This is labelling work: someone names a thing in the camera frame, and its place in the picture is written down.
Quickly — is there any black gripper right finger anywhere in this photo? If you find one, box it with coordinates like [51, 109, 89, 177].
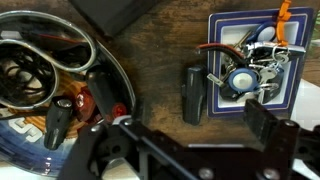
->
[243, 98, 320, 180]

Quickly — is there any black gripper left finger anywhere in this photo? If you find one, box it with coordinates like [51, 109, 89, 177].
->
[57, 115, 188, 180]

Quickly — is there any black key fob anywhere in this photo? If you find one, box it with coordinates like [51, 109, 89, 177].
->
[181, 65, 206, 126]

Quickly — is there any blue white square tray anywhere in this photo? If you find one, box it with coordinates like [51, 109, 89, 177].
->
[201, 7, 314, 117]

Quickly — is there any red bike light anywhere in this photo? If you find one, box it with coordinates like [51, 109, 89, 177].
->
[75, 86, 98, 122]

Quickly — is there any blue round key tag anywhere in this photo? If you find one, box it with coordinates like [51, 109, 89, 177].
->
[228, 68, 258, 92]

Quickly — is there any black bike light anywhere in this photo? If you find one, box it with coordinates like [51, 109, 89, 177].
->
[44, 96, 73, 150]

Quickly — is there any large dark round bowl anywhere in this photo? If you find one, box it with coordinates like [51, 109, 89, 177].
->
[0, 10, 136, 178]

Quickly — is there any dark wooden console table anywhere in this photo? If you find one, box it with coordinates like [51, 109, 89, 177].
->
[0, 0, 320, 149]

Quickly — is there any orange handled tool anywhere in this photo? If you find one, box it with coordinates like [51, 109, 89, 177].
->
[276, 0, 291, 46]

